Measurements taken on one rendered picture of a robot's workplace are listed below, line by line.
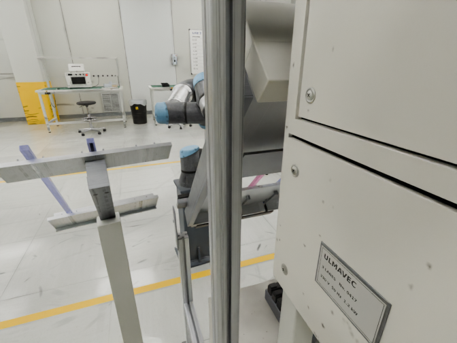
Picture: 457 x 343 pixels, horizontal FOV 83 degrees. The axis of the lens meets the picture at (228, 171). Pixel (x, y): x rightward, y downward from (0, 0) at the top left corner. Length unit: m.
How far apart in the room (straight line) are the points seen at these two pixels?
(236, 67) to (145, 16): 7.23
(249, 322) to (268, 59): 0.63
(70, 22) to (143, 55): 1.64
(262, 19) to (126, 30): 7.12
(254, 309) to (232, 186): 0.50
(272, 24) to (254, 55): 0.06
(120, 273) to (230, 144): 0.64
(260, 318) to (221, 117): 0.58
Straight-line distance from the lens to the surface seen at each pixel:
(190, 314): 1.17
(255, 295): 0.82
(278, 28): 0.39
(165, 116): 0.92
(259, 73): 0.33
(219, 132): 0.32
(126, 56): 7.44
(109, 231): 0.80
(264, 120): 0.48
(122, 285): 0.92
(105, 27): 7.49
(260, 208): 1.05
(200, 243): 1.78
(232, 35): 0.31
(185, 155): 1.51
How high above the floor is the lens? 1.22
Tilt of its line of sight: 22 degrees down
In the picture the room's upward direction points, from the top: straight up
